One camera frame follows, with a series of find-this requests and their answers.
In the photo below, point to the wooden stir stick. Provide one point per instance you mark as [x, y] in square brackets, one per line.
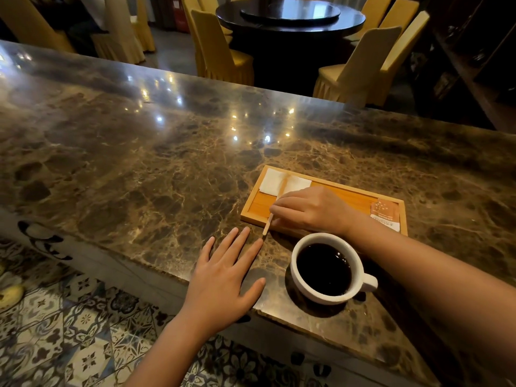
[267, 225]

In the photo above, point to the black coffee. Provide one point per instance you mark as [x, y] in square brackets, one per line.
[323, 270]

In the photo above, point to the person's left thumb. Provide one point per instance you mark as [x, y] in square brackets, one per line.
[253, 294]

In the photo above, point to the person's left forearm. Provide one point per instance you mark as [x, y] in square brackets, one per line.
[167, 354]

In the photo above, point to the round dark dining table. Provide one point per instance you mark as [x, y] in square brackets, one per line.
[290, 48]

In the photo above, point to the red cabinet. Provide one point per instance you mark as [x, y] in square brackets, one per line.
[179, 14]

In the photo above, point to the person's right forearm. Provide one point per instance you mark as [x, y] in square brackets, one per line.
[443, 294]

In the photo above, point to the rectangular wooden tray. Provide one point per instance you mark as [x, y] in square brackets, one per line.
[258, 207]

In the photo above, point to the dark round turntable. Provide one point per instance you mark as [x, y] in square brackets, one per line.
[290, 11]

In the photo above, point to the dark wooden shelf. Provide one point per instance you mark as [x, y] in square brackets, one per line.
[479, 64]

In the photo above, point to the person's left little finger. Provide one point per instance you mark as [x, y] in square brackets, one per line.
[205, 253]

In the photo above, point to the white ceramic coffee cup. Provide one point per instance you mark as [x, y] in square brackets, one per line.
[300, 284]

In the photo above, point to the person's left middle finger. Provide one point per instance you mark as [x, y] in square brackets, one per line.
[237, 247]

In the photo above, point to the person's right thumb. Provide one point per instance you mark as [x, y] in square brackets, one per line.
[288, 224]

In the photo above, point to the orange and white sachet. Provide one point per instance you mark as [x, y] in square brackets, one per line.
[386, 215]

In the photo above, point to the person's right middle finger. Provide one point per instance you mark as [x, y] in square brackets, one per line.
[298, 194]

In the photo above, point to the person's left hand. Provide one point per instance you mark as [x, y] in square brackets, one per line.
[215, 292]

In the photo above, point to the person's right hand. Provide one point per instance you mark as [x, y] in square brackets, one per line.
[320, 211]

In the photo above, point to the group of yellow covered chairs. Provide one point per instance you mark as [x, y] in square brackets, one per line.
[219, 52]

